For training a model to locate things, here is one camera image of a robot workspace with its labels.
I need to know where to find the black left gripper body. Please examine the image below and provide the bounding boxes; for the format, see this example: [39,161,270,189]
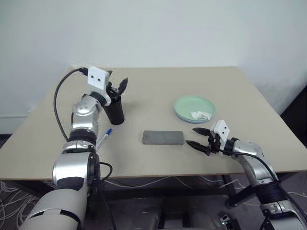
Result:
[105,82,123,102]

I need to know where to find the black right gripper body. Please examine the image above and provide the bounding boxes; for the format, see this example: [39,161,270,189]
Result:
[205,133,225,157]

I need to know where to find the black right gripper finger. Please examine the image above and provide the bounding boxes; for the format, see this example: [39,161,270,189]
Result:
[192,127,212,138]
[186,140,209,154]

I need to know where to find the white tissue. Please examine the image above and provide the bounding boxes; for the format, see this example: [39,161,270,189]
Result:
[190,111,211,120]

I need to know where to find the grey glasses case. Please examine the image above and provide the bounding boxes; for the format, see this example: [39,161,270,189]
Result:
[142,130,185,146]

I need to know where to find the black pen cup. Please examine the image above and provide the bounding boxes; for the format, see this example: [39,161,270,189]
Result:
[103,95,125,125]

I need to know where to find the pale round plastic plate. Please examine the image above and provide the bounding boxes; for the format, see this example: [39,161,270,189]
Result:
[173,95,216,124]

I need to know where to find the blue capped white marker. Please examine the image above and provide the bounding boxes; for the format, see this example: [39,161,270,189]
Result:
[95,128,113,150]

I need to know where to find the black table leg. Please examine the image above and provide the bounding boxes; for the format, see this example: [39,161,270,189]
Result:
[222,174,256,208]

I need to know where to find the black device with green light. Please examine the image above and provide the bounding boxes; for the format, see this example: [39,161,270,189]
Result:
[217,210,240,230]

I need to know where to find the dark cabinet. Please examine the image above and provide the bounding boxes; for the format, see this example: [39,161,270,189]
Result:
[280,82,307,147]

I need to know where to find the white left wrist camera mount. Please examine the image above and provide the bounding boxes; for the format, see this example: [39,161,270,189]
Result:
[87,67,112,105]

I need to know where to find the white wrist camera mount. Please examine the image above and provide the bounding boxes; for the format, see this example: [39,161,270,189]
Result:
[87,67,112,105]
[210,119,230,148]

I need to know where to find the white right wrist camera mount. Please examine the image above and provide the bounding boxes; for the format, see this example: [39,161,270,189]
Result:
[210,119,230,148]

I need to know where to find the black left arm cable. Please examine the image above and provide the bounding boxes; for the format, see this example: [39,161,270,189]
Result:
[53,68,88,142]

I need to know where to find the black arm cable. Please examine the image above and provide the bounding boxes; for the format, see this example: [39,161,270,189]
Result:
[217,148,305,216]
[53,68,88,142]

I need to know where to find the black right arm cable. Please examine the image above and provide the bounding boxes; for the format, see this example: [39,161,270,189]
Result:
[217,148,305,216]

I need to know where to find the white cable under table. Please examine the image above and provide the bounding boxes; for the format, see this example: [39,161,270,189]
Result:
[103,175,240,191]

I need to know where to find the white wall trunking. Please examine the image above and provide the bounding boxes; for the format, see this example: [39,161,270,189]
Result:
[0,115,30,120]

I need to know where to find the black robot torso cable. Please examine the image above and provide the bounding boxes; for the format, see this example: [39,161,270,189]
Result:
[92,161,117,230]

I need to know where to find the white floor cable tangle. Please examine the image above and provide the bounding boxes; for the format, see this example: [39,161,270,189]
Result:
[0,181,56,226]

